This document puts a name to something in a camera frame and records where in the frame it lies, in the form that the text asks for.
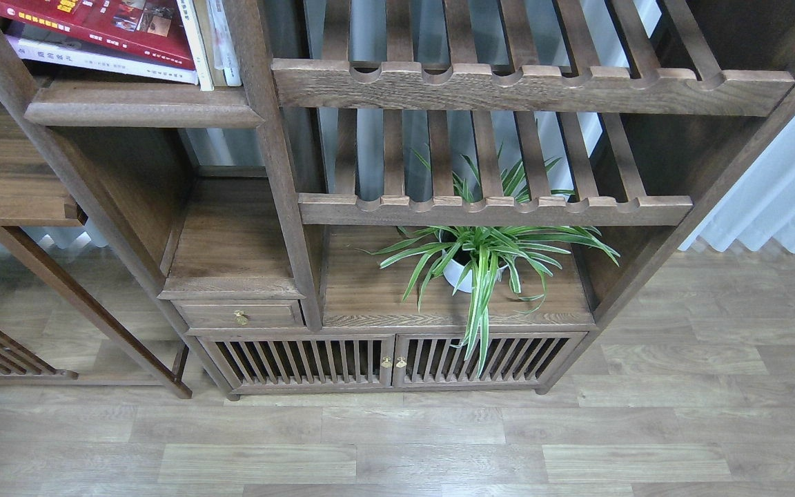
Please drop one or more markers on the left slatted cabinet door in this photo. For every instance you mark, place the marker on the left slatted cabinet door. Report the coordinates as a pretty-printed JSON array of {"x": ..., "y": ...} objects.
[{"x": 252, "y": 364}]

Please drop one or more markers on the cream upright book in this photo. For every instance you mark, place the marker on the cream upright book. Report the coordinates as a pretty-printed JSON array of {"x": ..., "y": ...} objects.
[{"x": 190, "y": 19}]

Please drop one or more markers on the white flat book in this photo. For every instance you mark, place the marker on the white flat book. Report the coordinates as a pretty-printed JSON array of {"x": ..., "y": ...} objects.
[{"x": 98, "y": 60}]

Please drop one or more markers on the green spider plant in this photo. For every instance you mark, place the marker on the green spider plant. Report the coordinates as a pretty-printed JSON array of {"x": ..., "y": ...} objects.
[{"x": 488, "y": 250}]

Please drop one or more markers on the wooden side table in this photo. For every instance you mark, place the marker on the wooden side table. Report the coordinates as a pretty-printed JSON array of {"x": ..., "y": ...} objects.
[{"x": 31, "y": 195}]

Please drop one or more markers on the white plant pot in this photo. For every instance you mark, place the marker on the white plant pot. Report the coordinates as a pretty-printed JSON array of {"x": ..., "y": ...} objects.
[{"x": 459, "y": 272}]

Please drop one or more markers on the slatted cabinet door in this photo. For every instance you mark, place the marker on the slatted cabinet door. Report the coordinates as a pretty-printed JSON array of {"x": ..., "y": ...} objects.
[
  {"x": 513, "y": 360},
  {"x": 252, "y": 364}
]

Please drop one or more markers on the small wooden drawer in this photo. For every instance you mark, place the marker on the small wooden drawer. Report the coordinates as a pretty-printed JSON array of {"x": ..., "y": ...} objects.
[{"x": 213, "y": 314}]

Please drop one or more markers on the white upright book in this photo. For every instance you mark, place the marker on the white upright book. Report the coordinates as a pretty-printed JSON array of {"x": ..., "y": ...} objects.
[{"x": 225, "y": 56}]

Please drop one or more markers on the white curtain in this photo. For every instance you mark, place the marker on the white curtain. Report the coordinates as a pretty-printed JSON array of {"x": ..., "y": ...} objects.
[{"x": 760, "y": 206}]

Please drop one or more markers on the right slatted cabinet door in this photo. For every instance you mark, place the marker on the right slatted cabinet door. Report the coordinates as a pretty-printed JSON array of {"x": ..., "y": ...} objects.
[{"x": 513, "y": 360}]

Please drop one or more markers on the dark wooden bookshelf unit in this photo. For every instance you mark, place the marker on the dark wooden bookshelf unit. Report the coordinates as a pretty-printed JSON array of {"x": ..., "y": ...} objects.
[{"x": 269, "y": 191}]

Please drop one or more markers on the brass drawer knob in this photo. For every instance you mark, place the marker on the brass drawer knob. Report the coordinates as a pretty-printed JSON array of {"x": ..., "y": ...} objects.
[{"x": 241, "y": 318}]

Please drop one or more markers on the red book cover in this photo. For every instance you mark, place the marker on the red book cover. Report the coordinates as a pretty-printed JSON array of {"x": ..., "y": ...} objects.
[{"x": 150, "y": 29}]

